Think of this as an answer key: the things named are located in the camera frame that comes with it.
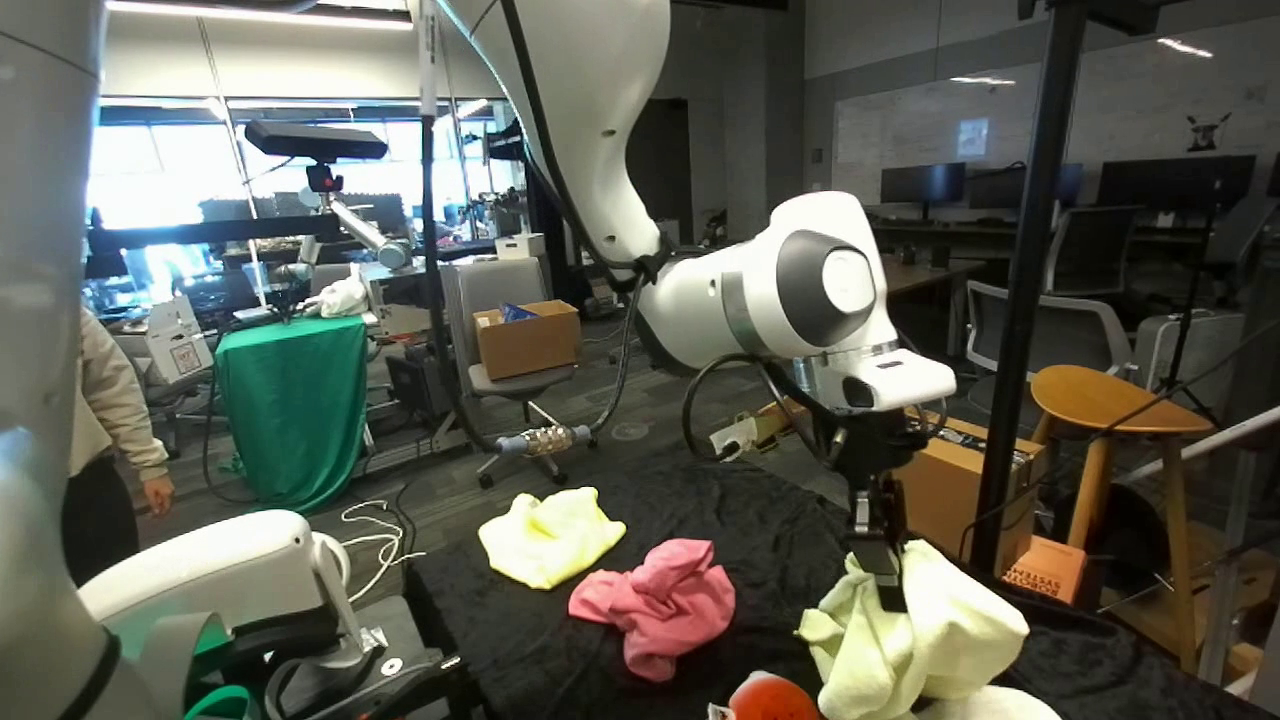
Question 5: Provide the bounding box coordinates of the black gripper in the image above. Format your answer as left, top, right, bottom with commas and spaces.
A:
831, 414, 931, 618

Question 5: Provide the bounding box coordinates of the pale green towel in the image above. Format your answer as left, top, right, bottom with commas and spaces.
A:
793, 538, 1031, 720

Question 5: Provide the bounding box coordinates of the red white plush toy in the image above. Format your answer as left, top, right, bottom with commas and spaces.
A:
702, 669, 822, 720

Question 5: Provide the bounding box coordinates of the pink cloth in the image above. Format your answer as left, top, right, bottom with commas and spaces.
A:
565, 538, 739, 687

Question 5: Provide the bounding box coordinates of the beige sleeved forearm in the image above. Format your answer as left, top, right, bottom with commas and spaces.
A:
65, 310, 174, 492

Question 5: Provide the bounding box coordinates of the bystander hand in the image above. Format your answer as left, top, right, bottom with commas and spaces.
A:
137, 474, 179, 521

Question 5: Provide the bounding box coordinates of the cardboard box with black tape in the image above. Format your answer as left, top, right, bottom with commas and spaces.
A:
890, 414, 1051, 564

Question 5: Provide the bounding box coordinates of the black stand pole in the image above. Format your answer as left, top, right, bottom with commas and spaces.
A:
963, 0, 1162, 585

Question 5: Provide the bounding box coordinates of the wooden stool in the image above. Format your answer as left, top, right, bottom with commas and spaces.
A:
1028, 360, 1218, 673

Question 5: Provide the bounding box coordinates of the light wooden desk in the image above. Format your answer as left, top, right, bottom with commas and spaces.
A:
883, 257, 950, 300

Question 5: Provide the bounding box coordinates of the black velvet tablecloth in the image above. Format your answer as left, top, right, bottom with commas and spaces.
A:
398, 437, 1276, 720

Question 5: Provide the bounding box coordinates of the bright yellow cloth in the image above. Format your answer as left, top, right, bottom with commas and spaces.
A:
477, 485, 632, 596

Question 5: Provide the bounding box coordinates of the silver metal pole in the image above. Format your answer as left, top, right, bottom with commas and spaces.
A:
1111, 399, 1280, 492

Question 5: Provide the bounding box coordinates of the black computer monitor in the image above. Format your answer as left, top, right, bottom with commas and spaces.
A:
967, 159, 1086, 215
875, 159, 973, 223
1090, 152, 1259, 223

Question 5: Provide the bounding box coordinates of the small open cardboard box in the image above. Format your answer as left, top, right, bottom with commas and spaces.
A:
472, 297, 586, 387

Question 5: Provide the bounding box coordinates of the grey swivel chair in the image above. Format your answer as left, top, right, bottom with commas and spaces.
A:
434, 254, 600, 492

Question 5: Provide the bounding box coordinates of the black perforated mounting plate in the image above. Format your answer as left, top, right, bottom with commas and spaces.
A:
255, 592, 472, 720

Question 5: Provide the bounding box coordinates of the small white object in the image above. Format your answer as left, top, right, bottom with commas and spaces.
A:
295, 264, 377, 325

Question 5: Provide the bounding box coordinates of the green draped table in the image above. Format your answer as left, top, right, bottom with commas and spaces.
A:
213, 311, 373, 516

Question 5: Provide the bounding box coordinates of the white paper sign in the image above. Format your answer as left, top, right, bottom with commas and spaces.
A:
139, 291, 217, 393

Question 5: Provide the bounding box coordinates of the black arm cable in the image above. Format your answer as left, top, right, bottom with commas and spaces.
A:
490, 0, 813, 470

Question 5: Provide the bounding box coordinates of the grey frame office chair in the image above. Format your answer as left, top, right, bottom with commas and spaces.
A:
958, 276, 1135, 382

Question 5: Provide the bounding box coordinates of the white floor cable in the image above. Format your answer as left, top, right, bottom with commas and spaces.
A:
331, 492, 429, 604

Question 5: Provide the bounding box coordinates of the black stereo camera bar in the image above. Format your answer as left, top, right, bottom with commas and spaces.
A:
238, 117, 390, 197

